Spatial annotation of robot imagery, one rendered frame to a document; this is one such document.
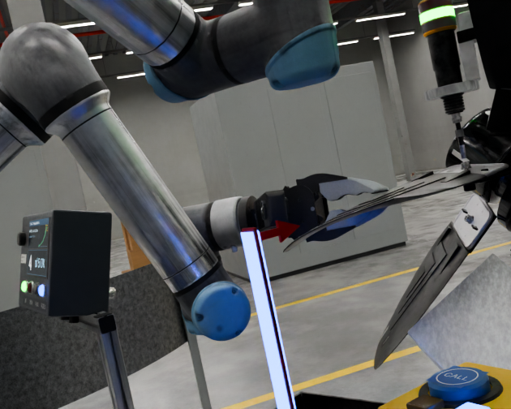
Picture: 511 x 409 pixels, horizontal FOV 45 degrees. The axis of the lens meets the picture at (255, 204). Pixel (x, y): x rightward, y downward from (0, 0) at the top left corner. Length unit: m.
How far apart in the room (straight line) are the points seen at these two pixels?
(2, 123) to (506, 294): 0.70
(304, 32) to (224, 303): 0.36
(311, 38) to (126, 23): 0.18
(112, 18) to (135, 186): 0.24
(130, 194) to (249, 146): 6.13
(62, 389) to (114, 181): 1.74
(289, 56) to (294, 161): 6.45
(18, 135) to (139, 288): 1.78
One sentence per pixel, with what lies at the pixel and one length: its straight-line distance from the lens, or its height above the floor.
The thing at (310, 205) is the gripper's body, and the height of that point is 1.19.
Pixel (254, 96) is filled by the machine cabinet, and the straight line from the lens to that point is 6.99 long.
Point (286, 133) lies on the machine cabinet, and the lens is 7.05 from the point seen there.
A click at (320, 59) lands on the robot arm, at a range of 0.61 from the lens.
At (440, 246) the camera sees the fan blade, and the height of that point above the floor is 1.08.
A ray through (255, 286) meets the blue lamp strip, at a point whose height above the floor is 1.13.
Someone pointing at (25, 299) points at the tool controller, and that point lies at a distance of 1.33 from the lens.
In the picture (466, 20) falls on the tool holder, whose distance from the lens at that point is 0.86.
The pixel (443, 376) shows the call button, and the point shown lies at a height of 1.08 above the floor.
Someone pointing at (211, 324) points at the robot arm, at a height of 1.07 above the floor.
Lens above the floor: 1.25
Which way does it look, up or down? 3 degrees down
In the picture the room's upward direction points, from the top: 12 degrees counter-clockwise
